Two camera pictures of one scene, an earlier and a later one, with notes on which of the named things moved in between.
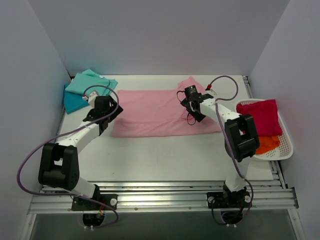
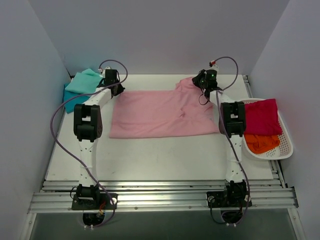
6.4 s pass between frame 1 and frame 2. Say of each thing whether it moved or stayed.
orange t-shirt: stayed
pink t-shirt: stayed
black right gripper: moved
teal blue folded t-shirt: stayed
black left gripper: moved
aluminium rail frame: stayed
